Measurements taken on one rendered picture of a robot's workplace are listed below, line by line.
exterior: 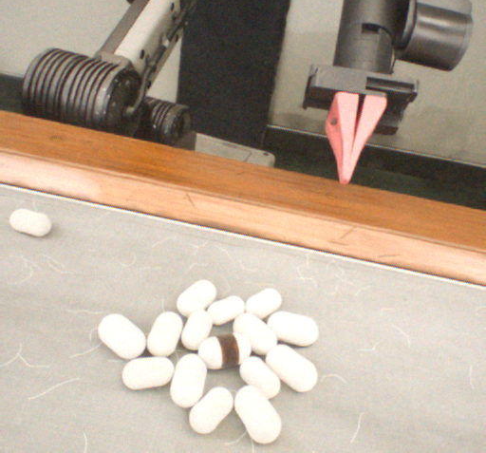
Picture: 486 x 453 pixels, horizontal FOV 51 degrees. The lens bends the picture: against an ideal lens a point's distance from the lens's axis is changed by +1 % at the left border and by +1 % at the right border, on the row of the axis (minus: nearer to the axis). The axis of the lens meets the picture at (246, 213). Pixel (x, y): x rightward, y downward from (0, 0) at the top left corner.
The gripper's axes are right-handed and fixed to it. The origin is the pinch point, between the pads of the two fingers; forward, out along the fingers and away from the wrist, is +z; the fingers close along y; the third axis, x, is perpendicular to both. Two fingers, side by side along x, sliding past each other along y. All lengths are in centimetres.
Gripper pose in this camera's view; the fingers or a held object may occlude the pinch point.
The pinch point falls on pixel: (345, 174)
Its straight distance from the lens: 48.1
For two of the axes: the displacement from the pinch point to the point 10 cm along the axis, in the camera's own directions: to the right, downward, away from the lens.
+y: 9.8, 1.8, -0.5
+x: -0.1, 3.1, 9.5
